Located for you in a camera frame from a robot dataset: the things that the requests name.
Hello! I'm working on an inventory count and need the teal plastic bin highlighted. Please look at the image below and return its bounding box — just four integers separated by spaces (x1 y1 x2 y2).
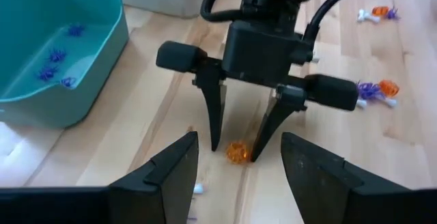
0 0 130 129

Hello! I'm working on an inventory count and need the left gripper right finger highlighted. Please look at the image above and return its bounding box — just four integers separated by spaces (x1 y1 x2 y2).
281 132 410 224

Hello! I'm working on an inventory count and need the orange plastic pumpkin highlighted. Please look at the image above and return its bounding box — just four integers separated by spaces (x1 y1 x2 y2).
225 141 252 165
378 79 400 98
371 5 389 18

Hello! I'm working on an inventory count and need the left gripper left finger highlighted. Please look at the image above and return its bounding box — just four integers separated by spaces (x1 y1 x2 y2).
109 131 199 224

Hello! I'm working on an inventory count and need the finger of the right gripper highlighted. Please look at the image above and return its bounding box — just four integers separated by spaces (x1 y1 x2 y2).
251 84 307 163
193 59 227 152

